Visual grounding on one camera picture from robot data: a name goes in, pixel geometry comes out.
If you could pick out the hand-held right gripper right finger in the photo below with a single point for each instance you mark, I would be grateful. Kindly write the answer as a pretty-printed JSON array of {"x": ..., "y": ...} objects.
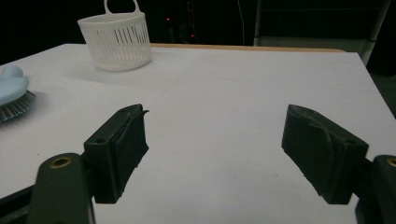
[{"x": 323, "y": 155}]

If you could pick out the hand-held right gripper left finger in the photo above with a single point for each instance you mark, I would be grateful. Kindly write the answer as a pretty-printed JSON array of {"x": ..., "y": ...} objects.
[{"x": 115, "y": 155}]

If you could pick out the white plastic slotted basket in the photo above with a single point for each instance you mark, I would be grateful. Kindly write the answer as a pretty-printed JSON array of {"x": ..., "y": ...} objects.
[{"x": 120, "y": 46}]

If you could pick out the light blue hairbrush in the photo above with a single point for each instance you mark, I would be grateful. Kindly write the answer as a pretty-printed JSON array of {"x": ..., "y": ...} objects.
[{"x": 12, "y": 90}]

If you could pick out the white sheet table cover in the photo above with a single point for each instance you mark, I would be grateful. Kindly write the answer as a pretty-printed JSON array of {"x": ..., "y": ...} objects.
[{"x": 218, "y": 93}]

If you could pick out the white metal desk frame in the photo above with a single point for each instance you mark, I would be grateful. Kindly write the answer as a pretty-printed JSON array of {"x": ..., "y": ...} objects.
[{"x": 311, "y": 42}]

